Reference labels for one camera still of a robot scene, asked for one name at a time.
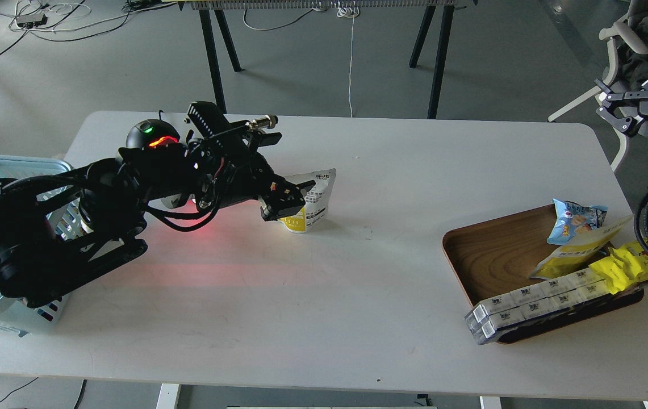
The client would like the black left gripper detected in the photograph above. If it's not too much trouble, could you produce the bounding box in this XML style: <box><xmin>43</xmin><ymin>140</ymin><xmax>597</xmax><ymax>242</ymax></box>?
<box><xmin>185</xmin><ymin>136</ymin><xmax>316</xmax><ymax>221</ymax></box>

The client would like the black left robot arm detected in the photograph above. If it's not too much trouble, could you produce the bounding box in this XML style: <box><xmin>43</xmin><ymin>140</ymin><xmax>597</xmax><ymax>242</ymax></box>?
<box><xmin>0</xmin><ymin>102</ymin><xmax>315</xmax><ymax>308</ymax></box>

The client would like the blue snack bag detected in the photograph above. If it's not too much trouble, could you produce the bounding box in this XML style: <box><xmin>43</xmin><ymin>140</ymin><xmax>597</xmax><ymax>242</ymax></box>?
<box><xmin>547</xmin><ymin>198</ymin><xmax>608</xmax><ymax>245</ymax></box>

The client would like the yellow cartoon face snack bag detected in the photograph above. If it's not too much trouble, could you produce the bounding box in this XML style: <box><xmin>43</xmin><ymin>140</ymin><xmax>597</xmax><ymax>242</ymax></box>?
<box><xmin>589</xmin><ymin>241</ymin><xmax>648</xmax><ymax>294</ymax></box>

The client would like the light blue plastic basket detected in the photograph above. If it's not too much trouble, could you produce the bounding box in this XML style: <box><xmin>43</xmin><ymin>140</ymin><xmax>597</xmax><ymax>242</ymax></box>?
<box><xmin>0</xmin><ymin>155</ymin><xmax>85</xmax><ymax>337</ymax></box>

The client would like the black barcode scanner red window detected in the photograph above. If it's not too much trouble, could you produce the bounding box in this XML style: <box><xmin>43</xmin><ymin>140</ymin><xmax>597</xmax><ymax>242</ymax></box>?
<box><xmin>126</xmin><ymin>119</ymin><xmax>181</xmax><ymax>149</ymax></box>

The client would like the black trestle table background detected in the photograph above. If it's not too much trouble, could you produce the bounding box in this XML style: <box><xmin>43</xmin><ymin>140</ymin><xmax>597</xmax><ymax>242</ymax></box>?
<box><xmin>198</xmin><ymin>1</ymin><xmax>473</xmax><ymax>119</ymax></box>

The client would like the wooden oval tray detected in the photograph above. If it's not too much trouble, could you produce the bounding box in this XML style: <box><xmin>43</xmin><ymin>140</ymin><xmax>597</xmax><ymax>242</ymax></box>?
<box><xmin>442</xmin><ymin>204</ymin><xmax>644</xmax><ymax>344</ymax></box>

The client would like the long white box pack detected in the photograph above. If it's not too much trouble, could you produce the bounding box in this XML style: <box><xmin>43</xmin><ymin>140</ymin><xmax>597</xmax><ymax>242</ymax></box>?
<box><xmin>464</xmin><ymin>268</ymin><xmax>611</xmax><ymax>345</ymax></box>

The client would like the white hanging cable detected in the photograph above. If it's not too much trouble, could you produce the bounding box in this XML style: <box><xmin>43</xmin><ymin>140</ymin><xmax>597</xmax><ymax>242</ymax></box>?
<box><xmin>335</xmin><ymin>6</ymin><xmax>358</xmax><ymax>118</ymax></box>

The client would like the floor cables tangle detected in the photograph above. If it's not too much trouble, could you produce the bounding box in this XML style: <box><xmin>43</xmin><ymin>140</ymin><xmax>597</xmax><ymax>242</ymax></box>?
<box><xmin>0</xmin><ymin>0</ymin><xmax>177</xmax><ymax>80</ymax></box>

